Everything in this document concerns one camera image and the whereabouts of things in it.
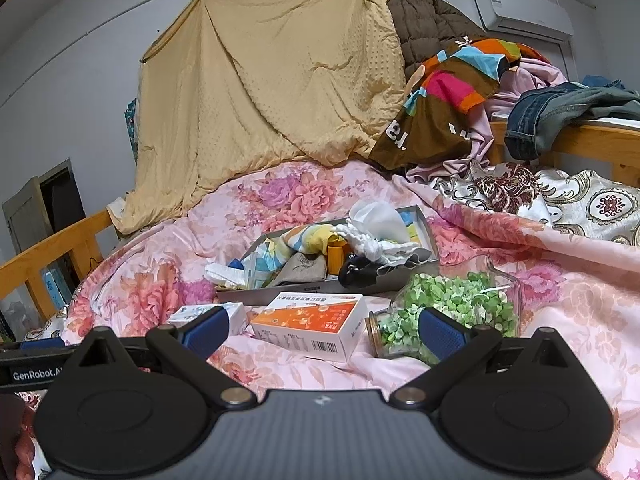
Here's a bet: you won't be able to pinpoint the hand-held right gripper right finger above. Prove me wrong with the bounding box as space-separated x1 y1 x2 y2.
390 307 578 407

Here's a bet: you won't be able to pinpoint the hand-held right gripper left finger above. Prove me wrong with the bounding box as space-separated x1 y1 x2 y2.
70 305 256 407

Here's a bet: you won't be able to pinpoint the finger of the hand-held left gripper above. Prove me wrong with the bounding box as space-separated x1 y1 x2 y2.
19 337 68 353

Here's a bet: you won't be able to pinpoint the grey tray with cartoon print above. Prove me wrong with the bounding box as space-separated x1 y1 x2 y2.
215 204 441 305

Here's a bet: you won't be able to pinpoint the orange white medicine box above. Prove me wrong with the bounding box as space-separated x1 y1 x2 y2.
249 291 368 363

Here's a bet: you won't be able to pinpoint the grey brown cloth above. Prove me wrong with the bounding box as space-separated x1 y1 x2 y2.
272 252 328 288

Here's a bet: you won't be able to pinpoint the white knitted sock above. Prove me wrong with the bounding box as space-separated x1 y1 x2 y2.
332 222 433 267

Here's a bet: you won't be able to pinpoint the pastel striped sock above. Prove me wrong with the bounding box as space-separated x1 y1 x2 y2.
250 224 351 281

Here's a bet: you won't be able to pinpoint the person's left hand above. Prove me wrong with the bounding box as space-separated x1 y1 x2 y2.
0 395 52 480

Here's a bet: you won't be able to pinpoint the small white medicine box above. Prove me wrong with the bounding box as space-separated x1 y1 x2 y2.
167 302 248 338

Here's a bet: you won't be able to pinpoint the jar of green paper stars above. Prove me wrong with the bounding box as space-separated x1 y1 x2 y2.
364 255 523 366

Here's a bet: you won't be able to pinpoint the light blue box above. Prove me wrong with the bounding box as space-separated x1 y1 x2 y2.
40 265 71 311

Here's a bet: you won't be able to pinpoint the blue white crumpled packet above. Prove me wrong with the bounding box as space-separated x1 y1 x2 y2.
227 252 271 291

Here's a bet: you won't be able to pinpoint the dark rounded object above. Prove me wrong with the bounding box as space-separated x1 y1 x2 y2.
339 255 381 291

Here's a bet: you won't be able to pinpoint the orange bottle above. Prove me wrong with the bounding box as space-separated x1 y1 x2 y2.
326 240 351 277

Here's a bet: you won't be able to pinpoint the grey door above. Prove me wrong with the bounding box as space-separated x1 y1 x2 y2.
2 159 88 256

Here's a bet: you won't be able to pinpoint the pink floral quilt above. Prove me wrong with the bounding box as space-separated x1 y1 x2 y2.
37 160 640 480

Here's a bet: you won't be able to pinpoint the cream red brocade blanket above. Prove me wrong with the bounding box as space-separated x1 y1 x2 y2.
430 160 640 248

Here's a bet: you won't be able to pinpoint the brown colourful striped cloth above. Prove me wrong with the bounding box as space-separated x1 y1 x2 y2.
370 37 538 171

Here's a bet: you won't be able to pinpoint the blue jeans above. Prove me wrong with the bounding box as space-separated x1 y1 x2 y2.
504 82 601 161

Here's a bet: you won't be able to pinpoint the yellow dotted blanket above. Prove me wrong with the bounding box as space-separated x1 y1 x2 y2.
112 0 408 236

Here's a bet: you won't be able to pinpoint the lilac pink cloth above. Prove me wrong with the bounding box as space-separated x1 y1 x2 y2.
405 57 571 186

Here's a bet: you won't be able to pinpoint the grey green garment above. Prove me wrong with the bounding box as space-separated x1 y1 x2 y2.
575 85 640 122

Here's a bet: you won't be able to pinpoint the light blue cloth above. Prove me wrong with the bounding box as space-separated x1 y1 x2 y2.
582 75 626 90

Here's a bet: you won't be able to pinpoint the brown quilted coat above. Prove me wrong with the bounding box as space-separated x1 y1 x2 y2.
385 0 486 81

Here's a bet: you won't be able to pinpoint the white air conditioner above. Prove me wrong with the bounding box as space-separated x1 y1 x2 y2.
472 0 575 43

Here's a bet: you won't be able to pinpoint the teal wall poster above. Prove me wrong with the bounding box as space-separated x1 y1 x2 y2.
124 97 140 166

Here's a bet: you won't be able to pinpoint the wooden bed frame board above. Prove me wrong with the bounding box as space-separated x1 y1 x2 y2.
487 120 640 188

